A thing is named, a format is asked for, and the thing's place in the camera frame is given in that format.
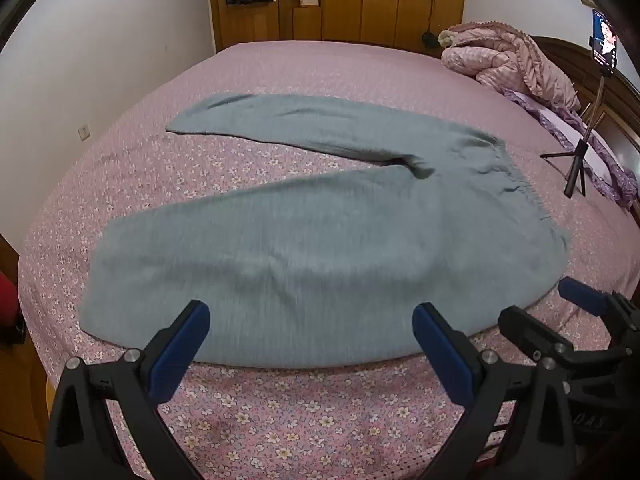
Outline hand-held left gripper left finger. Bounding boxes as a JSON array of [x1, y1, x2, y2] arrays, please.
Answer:
[[45, 300, 211, 480]]

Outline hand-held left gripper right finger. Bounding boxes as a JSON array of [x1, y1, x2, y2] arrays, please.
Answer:
[[412, 302, 584, 480]]

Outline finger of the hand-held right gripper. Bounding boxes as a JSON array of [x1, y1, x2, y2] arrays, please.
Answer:
[[558, 276, 640, 356], [498, 305, 576, 367]]

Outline grey-green pants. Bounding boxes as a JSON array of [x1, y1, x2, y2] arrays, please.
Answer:
[[80, 92, 572, 368]]

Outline black phone tripod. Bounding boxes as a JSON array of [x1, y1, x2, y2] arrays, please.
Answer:
[[541, 74, 609, 197]]

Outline purple ruffled pillow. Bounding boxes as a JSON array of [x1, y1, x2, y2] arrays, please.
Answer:
[[502, 87, 639, 209]]

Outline dark wooden headboard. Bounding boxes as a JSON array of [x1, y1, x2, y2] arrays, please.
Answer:
[[530, 35, 640, 221]]

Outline red object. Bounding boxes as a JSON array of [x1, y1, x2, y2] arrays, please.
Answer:
[[0, 272, 21, 332]]

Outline pink quilt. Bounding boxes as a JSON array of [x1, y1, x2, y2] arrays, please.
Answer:
[[440, 21, 582, 111]]

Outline smartphone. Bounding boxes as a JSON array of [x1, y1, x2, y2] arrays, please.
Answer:
[[590, 8, 620, 77]]

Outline bed with pink floral sheet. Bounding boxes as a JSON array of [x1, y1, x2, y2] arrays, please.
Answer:
[[17, 40, 640, 480]]

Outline wooden wardrobe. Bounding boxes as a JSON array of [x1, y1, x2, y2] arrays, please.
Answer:
[[207, 0, 468, 54]]

